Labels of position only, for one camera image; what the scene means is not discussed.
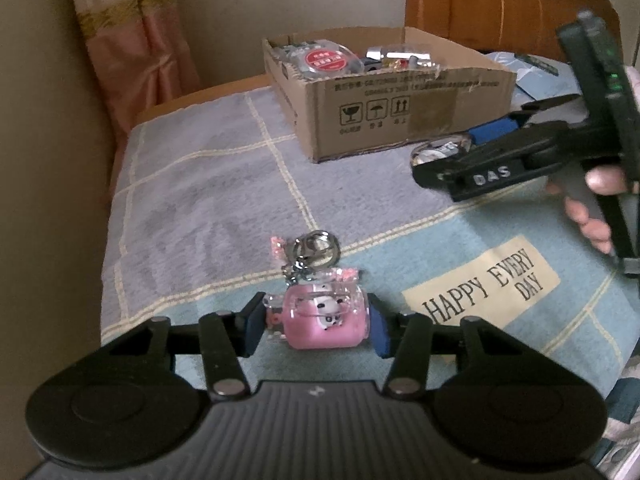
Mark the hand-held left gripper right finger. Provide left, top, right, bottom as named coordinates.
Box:
left=369, top=298, right=527, bottom=402

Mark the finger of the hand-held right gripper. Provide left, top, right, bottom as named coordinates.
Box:
left=412, top=157, right=458, bottom=200
left=469, top=93, right=583, bottom=147

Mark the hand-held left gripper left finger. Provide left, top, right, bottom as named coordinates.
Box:
left=106, top=291, right=267, bottom=402

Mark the small round clear case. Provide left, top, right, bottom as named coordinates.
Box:
left=410, top=136, right=473, bottom=168

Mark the pink keychain charm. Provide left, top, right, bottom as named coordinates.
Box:
left=265, top=234, right=372, bottom=350

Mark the cardboard box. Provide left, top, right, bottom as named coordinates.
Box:
left=262, top=26, right=519, bottom=164

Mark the person's right hand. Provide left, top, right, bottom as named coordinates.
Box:
left=546, top=164, right=627, bottom=256

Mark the blue floral pillow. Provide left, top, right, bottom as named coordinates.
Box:
left=489, top=51, right=583, bottom=113

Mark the wooden headboard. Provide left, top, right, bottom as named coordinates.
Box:
left=405, top=0, right=622, bottom=68

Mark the checked grey-blue blanket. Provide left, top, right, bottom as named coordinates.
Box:
left=100, top=80, right=640, bottom=391

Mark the pink patterned curtain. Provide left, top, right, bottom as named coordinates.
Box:
left=66, top=0, right=202, bottom=136

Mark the wooden bed rail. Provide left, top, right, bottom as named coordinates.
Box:
left=134, top=73, right=273, bottom=125

